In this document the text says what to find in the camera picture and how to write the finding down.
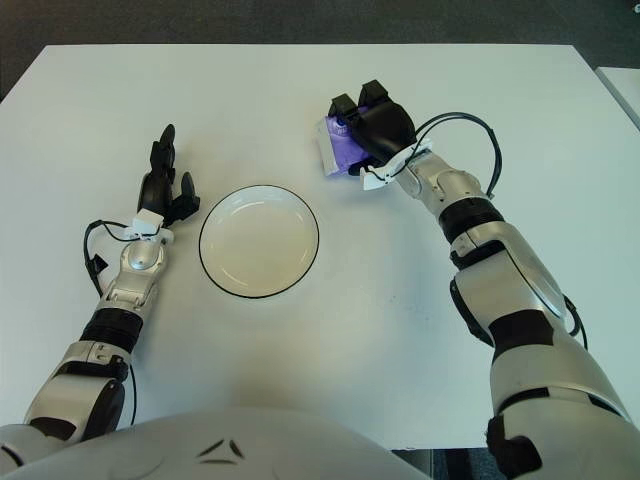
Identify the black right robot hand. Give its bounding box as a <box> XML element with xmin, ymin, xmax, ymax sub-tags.
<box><xmin>329</xmin><ymin>79</ymin><xmax>419</xmax><ymax>176</ymax></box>

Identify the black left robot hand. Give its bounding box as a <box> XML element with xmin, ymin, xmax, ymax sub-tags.
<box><xmin>135</xmin><ymin>123</ymin><xmax>202</xmax><ymax>226</ymax></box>

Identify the purple tissue paper pack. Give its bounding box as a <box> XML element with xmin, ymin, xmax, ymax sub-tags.
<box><xmin>313</xmin><ymin>114</ymin><xmax>374</xmax><ymax>179</ymax></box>

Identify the white plate with black rim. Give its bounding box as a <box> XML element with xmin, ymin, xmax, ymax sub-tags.
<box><xmin>198</xmin><ymin>185</ymin><xmax>321</xmax><ymax>300</ymax></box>

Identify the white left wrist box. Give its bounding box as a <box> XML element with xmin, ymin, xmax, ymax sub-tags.
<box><xmin>119</xmin><ymin>209</ymin><xmax>175</xmax><ymax>244</ymax></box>

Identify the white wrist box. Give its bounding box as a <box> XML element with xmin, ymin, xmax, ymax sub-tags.
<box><xmin>359</xmin><ymin>139</ymin><xmax>434</xmax><ymax>191</ymax></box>
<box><xmin>119</xmin><ymin>209</ymin><xmax>175</xmax><ymax>244</ymax></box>

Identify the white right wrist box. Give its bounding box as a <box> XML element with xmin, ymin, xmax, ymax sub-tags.
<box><xmin>359</xmin><ymin>139</ymin><xmax>434</xmax><ymax>191</ymax></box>

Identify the white side table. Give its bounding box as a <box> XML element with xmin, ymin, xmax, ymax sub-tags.
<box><xmin>596</xmin><ymin>64</ymin><xmax>640</xmax><ymax>129</ymax></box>

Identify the grey robot torso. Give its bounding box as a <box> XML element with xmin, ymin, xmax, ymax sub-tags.
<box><xmin>0</xmin><ymin>404</ymin><xmax>431</xmax><ymax>480</ymax></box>

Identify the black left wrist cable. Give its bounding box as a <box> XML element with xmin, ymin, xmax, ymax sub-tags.
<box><xmin>83</xmin><ymin>219</ymin><xmax>136</xmax><ymax>296</ymax></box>

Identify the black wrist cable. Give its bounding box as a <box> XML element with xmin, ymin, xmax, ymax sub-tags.
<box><xmin>409</xmin><ymin>112</ymin><xmax>503</xmax><ymax>201</ymax></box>
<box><xmin>83</xmin><ymin>219</ymin><xmax>136</xmax><ymax>296</ymax></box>

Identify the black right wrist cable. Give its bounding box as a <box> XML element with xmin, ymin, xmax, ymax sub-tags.
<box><xmin>409</xmin><ymin>112</ymin><xmax>503</xmax><ymax>201</ymax></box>

